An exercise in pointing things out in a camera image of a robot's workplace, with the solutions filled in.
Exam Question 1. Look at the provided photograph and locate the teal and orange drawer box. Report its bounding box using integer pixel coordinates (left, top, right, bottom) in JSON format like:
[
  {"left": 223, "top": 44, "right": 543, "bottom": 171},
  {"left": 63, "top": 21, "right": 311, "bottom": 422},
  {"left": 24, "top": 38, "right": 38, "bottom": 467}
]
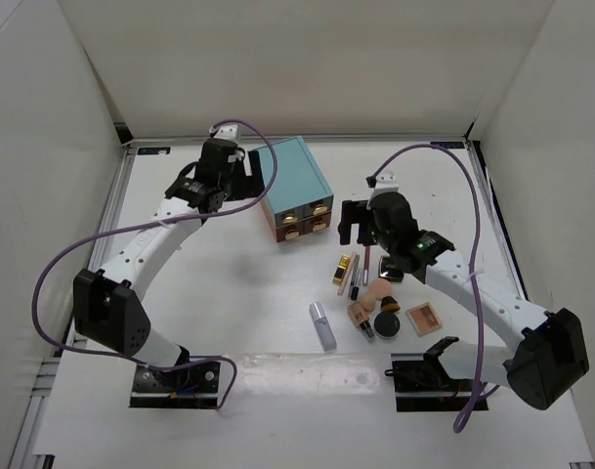
[{"left": 255, "top": 136, "right": 334, "bottom": 243}]

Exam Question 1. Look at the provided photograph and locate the beige foundation bottle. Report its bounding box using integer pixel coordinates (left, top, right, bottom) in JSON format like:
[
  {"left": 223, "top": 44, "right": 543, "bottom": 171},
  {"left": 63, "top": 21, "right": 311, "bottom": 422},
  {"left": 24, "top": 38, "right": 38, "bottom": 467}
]
[{"left": 347, "top": 302, "right": 375, "bottom": 341}]

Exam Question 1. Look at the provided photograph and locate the lavender lipstick tube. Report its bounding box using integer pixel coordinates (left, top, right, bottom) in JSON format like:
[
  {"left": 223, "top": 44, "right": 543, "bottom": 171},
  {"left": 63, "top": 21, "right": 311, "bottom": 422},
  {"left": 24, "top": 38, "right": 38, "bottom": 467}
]
[{"left": 309, "top": 302, "right": 337, "bottom": 352}]

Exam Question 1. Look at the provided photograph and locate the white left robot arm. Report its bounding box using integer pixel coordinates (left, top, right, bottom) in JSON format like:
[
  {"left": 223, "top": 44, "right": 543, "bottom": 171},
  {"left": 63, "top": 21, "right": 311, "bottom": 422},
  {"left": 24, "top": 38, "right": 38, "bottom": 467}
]
[{"left": 72, "top": 125, "right": 264, "bottom": 391}]

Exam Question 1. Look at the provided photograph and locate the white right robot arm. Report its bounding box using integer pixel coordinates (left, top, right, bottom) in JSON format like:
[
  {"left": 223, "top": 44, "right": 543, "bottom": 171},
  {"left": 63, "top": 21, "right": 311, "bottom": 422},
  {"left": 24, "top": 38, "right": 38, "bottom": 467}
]
[{"left": 338, "top": 192, "right": 589, "bottom": 410}]

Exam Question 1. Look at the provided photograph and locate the pink makeup pencil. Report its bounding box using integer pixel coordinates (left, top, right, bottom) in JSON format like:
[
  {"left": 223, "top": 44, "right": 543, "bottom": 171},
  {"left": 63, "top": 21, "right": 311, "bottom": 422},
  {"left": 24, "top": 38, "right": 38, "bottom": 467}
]
[{"left": 337, "top": 252, "right": 358, "bottom": 296}]

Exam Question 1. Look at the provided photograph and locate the peach makeup sponge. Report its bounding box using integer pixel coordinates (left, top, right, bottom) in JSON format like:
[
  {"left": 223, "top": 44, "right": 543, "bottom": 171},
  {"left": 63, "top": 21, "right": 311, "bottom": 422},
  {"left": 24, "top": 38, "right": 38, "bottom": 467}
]
[{"left": 359, "top": 278, "right": 392, "bottom": 313}]

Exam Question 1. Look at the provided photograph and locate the red lip gloss stick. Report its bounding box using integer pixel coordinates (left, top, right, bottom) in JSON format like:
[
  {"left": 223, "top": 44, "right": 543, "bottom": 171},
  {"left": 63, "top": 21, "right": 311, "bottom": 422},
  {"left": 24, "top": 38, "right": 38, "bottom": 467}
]
[{"left": 363, "top": 246, "right": 371, "bottom": 272}]

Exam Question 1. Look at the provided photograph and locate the black square compact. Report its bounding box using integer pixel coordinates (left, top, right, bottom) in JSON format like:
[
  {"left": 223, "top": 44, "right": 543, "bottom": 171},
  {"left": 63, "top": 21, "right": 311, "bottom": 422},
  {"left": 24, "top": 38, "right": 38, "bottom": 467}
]
[{"left": 378, "top": 256, "right": 404, "bottom": 283}]

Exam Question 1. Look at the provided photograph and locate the gold black lipstick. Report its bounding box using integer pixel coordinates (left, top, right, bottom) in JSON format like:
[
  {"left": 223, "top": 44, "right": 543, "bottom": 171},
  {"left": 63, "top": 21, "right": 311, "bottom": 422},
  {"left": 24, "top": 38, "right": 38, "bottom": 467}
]
[{"left": 332, "top": 255, "right": 351, "bottom": 285}]

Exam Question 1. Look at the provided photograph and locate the black orange kabuki brush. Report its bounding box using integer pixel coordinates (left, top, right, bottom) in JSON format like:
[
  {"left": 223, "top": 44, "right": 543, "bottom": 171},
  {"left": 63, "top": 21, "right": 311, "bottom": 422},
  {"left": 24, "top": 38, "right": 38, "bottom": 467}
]
[{"left": 380, "top": 296, "right": 401, "bottom": 314}]

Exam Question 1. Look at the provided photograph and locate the silver black eyeliner pen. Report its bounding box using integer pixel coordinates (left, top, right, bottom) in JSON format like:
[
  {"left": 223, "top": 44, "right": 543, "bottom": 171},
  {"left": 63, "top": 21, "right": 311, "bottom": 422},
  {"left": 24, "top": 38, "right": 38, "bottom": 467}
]
[{"left": 348, "top": 255, "right": 363, "bottom": 301}]

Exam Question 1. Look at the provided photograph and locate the black round jar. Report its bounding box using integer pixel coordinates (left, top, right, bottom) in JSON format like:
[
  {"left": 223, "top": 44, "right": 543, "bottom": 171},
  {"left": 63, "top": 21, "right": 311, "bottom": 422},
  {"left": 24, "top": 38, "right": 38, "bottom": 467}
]
[{"left": 373, "top": 312, "right": 401, "bottom": 340}]

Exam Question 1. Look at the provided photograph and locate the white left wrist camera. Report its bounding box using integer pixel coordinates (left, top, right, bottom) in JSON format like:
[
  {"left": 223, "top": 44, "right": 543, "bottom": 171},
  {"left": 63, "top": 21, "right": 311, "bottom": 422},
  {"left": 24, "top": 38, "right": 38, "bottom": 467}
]
[{"left": 209, "top": 124, "right": 241, "bottom": 145}]

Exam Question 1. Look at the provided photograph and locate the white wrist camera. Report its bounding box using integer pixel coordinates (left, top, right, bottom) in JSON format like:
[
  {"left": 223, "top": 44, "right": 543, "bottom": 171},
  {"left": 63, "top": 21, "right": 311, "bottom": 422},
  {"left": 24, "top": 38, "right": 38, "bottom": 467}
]
[
  {"left": 209, "top": 124, "right": 241, "bottom": 145},
  {"left": 366, "top": 170, "right": 399, "bottom": 199}
]

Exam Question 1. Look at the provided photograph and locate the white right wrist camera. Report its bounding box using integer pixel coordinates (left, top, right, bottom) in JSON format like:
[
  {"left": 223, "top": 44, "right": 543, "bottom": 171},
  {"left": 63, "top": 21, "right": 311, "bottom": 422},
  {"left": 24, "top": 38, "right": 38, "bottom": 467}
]
[{"left": 366, "top": 170, "right": 399, "bottom": 199}]

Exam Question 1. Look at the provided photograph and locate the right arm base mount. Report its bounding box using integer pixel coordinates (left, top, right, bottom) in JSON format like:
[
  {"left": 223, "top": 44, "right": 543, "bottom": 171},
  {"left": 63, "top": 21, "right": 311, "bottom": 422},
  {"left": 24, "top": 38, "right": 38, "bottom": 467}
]
[{"left": 384, "top": 360, "right": 473, "bottom": 413}]

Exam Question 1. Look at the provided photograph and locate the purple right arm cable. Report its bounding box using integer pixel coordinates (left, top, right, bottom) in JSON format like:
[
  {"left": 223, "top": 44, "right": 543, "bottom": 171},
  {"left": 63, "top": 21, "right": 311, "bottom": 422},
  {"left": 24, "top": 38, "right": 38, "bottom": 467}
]
[{"left": 364, "top": 143, "right": 501, "bottom": 434}]

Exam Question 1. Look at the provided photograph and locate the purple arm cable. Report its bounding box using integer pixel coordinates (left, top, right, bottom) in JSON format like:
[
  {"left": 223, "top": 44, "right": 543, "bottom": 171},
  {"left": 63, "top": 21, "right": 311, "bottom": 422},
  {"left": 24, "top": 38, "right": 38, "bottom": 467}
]
[
  {"left": 31, "top": 118, "right": 279, "bottom": 410},
  {"left": 364, "top": 143, "right": 501, "bottom": 434}
]

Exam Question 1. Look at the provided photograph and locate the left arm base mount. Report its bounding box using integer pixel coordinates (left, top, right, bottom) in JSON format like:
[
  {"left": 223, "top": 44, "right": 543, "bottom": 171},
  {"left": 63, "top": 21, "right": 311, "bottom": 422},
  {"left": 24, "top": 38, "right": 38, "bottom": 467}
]
[{"left": 128, "top": 361, "right": 221, "bottom": 409}]

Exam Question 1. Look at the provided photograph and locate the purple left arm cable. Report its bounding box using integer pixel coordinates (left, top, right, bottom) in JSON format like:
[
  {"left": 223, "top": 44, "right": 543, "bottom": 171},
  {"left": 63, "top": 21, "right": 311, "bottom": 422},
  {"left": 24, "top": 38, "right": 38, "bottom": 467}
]
[{"left": 31, "top": 118, "right": 279, "bottom": 410}]

